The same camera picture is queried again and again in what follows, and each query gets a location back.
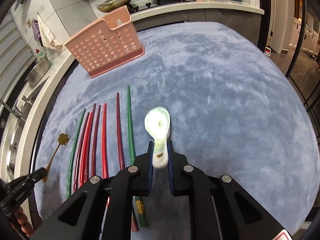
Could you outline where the gold flower spoon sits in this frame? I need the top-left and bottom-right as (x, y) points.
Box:
(42, 133), (70, 183)

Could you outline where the dark red chopstick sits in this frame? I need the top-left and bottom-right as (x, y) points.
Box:
(116, 93), (138, 232)
(91, 105), (101, 176)
(79, 103), (96, 186)
(73, 112), (89, 192)

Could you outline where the pink perforated utensil basket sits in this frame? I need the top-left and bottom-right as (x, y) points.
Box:
(65, 5), (145, 78)

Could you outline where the person's left hand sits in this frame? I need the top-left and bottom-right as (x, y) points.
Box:
(15, 206), (34, 237)

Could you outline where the steel pot by sink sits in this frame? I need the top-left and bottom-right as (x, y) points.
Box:
(25, 54), (50, 86)

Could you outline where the hanging kitchen towel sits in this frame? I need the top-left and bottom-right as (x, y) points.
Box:
(37, 14), (63, 52)

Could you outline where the green chopstick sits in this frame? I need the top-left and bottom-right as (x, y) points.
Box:
(127, 85), (148, 228)
(66, 108), (86, 198)

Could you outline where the bright red chopstick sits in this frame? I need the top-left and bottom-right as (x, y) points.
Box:
(78, 112), (93, 188)
(101, 103), (111, 208)

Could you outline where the black gas stove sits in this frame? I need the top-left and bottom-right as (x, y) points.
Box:
(126, 0), (196, 14)

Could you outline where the white ceramic soup spoon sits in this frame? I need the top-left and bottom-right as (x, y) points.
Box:
(144, 107), (170, 169)

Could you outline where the blue plush table cloth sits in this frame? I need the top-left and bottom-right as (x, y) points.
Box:
(34, 22), (319, 234)

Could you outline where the wok with glass lid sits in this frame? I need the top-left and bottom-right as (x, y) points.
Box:
(96, 0), (132, 13)

